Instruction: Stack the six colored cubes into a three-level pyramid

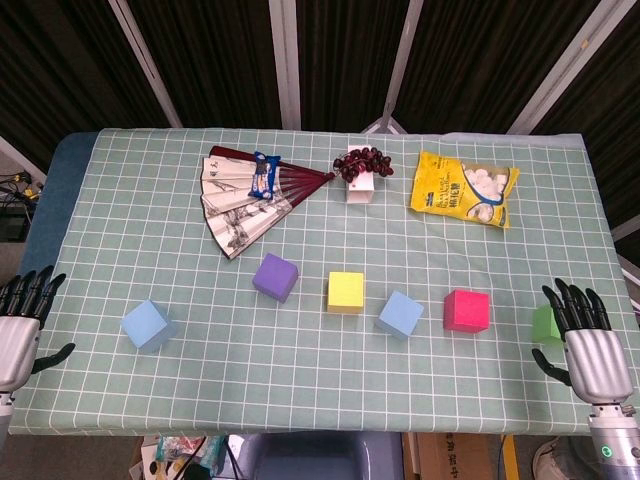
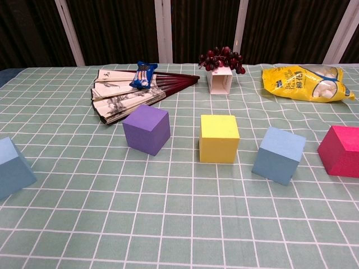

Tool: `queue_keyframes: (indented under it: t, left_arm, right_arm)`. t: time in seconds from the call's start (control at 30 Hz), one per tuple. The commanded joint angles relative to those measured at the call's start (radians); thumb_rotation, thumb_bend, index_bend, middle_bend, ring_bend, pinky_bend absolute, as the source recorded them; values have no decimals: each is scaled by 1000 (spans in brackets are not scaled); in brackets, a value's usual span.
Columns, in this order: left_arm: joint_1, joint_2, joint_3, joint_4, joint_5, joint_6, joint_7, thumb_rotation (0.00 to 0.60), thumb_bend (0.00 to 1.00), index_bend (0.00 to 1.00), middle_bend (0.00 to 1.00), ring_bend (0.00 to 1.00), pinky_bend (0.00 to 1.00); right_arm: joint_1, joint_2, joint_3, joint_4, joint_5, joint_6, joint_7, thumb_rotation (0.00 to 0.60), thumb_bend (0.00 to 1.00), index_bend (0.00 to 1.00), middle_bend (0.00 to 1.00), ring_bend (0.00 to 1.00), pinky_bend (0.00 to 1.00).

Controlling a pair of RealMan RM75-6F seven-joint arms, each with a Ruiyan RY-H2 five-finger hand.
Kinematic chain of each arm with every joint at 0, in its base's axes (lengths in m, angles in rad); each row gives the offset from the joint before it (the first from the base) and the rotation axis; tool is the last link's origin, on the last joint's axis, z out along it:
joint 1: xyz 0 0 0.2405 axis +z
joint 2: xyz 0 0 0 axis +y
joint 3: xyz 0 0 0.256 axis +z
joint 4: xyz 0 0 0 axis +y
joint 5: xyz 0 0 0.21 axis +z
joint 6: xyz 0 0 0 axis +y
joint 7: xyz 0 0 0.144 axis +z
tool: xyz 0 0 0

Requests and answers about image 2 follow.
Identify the magenta foam cube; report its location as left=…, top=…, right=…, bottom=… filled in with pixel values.
left=317, top=125, right=359, bottom=178

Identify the dark pleated curtain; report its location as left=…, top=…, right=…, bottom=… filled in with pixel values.
left=0, top=0, right=359, bottom=71

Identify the dark red grape bunch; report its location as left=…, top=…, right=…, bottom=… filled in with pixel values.
left=197, top=46, right=246, bottom=75

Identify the yellow marshmallow bag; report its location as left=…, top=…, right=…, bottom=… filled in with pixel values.
left=261, top=64, right=356, bottom=103

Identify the white paper box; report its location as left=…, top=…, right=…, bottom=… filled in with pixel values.
left=206, top=67, right=234, bottom=95

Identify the purple foam cube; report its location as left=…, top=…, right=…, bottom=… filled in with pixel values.
left=122, top=104, right=171, bottom=156

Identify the yellow foam cube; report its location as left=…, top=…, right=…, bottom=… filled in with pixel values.
left=199, top=114, right=240, bottom=164

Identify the white metal frame post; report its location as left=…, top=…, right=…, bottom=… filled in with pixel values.
left=233, top=0, right=249, bottom=55
left=154, top=0, right=173, bottom=64
left=54, top=0, right=86, bottom=67
left=322, top=0, right=359, bottom=64

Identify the green checked tablecloth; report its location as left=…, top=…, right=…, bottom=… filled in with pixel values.
left=0, top=63, right=359, bottom=269

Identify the painted paper folding fan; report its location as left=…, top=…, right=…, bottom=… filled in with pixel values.
left=91, top=69, right=201, bottom=126

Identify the blue snack packet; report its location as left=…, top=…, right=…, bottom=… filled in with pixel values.
left=128, top=61, right=158, bottom=90

